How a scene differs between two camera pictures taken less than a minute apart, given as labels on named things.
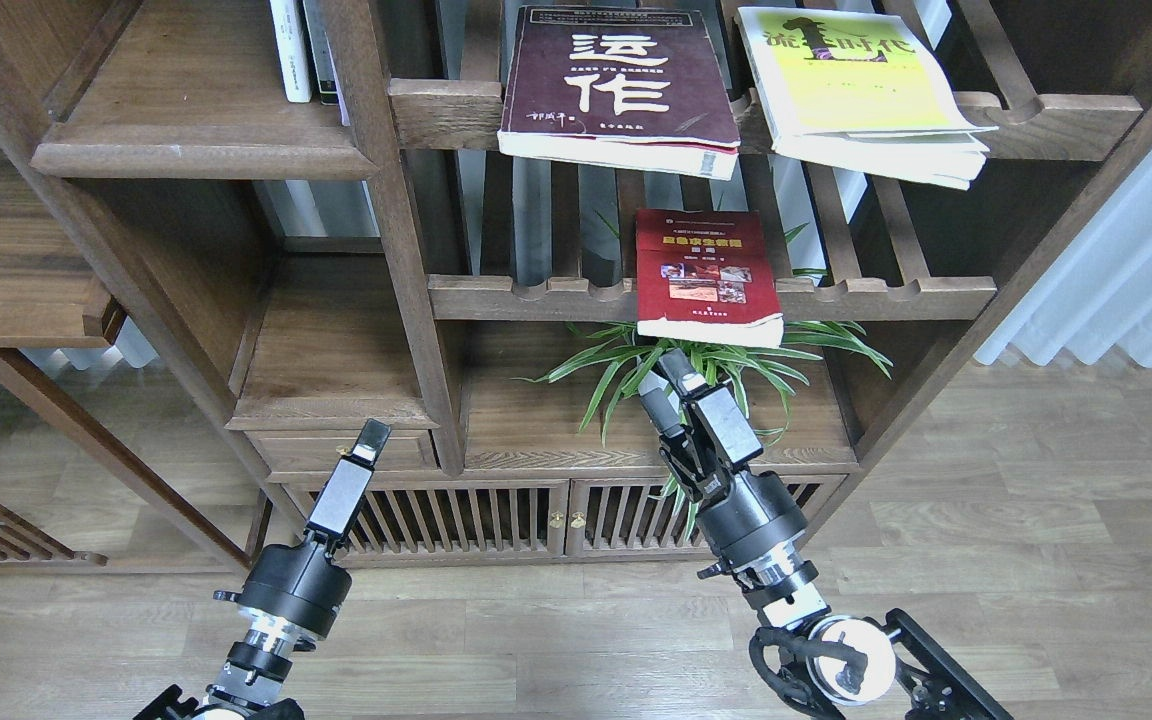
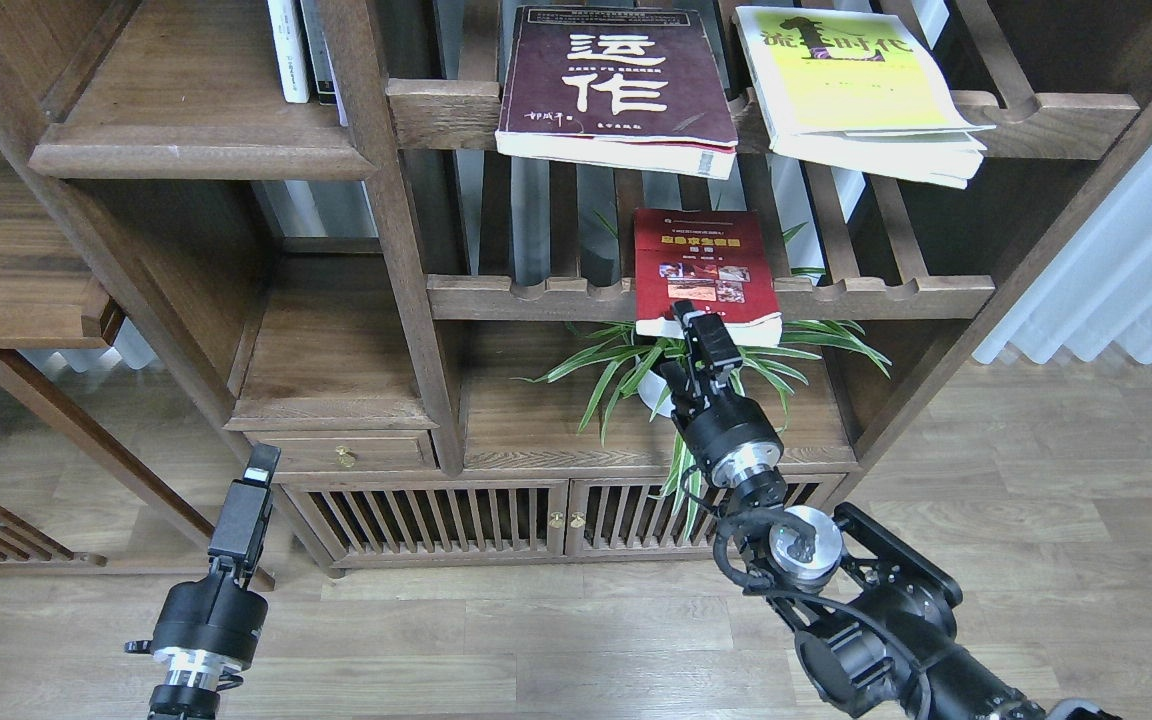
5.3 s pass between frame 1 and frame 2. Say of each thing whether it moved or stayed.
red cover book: stayed
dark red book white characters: stayed
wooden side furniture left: stayed
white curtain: stayed
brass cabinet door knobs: stayed
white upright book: stayed
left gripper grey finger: moved
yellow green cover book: stayed
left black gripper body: moved
